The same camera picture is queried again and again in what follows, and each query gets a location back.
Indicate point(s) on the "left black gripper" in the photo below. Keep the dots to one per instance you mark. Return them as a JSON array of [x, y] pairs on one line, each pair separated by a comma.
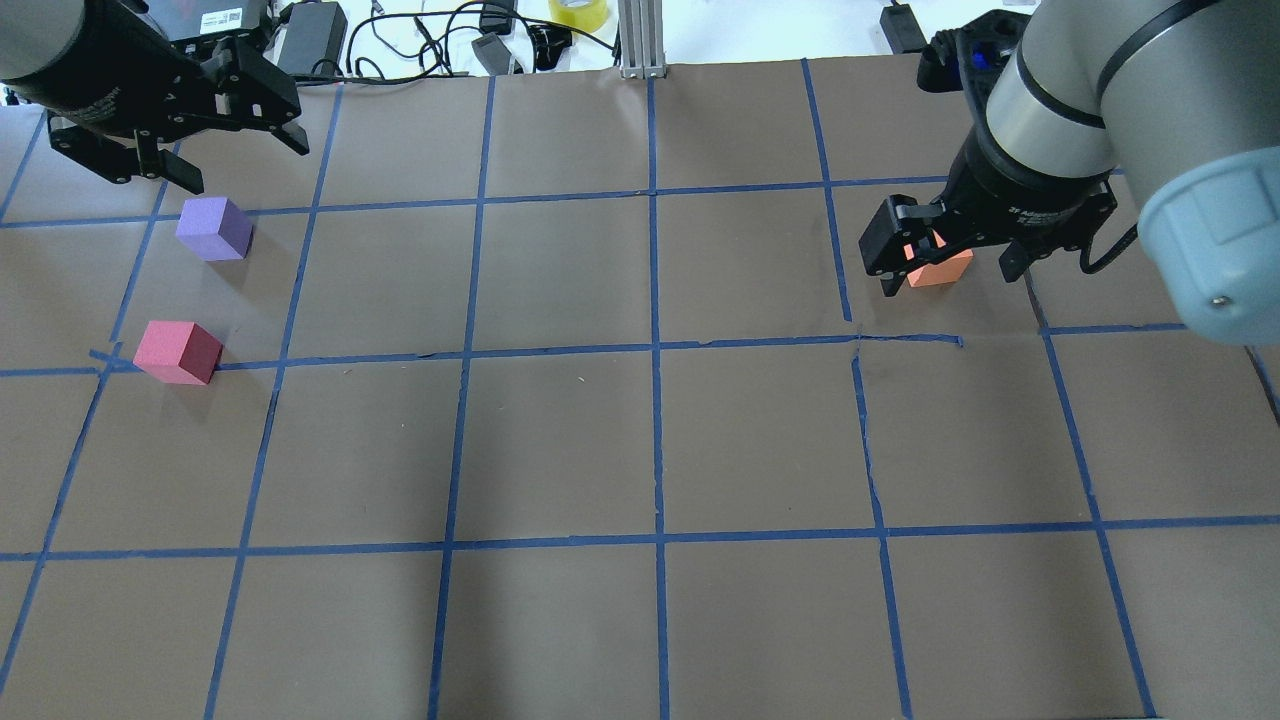
[[100, 92]]

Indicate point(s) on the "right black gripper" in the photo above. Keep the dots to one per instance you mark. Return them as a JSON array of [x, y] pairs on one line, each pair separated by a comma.
[[1015, 203]]

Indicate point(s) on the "orange foam cube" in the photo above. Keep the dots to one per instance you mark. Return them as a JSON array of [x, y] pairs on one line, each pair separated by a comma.
[[947, 272]]

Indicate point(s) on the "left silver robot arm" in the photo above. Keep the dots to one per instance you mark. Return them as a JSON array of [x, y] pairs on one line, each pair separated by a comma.
[[121, 81]]

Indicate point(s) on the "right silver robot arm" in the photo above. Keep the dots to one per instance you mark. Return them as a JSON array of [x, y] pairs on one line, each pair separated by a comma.
[[1100, 124]]

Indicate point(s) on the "purple foam cube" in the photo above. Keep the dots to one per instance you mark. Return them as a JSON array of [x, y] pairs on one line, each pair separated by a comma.
[[215, 229]]

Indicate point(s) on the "black labelled box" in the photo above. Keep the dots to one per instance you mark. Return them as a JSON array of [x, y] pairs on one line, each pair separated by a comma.
[[188, 22]]

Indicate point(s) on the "black power adapter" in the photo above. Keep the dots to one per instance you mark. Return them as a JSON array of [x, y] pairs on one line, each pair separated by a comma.
[[313, 37]]

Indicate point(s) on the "blue black device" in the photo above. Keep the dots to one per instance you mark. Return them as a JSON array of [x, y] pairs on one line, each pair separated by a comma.
[[980, 49]]

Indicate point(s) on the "red foam cube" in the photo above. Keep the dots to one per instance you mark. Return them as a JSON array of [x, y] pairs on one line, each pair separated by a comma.
[[179, 353]]

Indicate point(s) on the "black box right top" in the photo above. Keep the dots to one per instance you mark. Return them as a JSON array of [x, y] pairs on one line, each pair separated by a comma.
[[901, 29]]

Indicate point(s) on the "grey connector plug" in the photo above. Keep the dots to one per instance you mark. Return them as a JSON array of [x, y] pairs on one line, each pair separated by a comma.
[[494, 56]]

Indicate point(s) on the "yellow tape roll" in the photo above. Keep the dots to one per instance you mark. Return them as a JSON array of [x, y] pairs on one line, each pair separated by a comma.
[[586, 15]]

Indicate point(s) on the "aluminium frame post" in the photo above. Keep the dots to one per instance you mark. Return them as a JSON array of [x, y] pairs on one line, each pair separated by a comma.
[[641, 52]]

